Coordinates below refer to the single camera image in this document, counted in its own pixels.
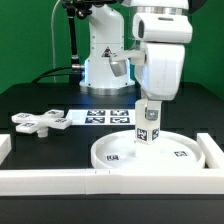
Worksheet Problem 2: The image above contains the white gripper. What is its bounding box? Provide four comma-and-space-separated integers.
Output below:
135, 43, 185, 121

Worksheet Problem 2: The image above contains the white round table top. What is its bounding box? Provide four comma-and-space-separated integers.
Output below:
91, 130, 205, 170

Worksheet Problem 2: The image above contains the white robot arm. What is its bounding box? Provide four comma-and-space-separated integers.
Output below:
87, 0, 200, 120

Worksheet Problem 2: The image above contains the white marker sheet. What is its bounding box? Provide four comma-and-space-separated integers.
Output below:
66, 109, 135, 126

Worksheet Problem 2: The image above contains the white U-shaped fence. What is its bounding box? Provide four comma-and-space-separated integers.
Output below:
0, 133, 224, 196

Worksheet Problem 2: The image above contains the white cross-shaped table base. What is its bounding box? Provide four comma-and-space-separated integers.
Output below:
11, 109, 72, 138

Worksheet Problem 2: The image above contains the black cable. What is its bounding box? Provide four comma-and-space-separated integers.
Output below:
31, 65, 75, 84

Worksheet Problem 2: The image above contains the grey cable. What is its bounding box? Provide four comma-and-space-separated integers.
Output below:
50, 0, 63, 84

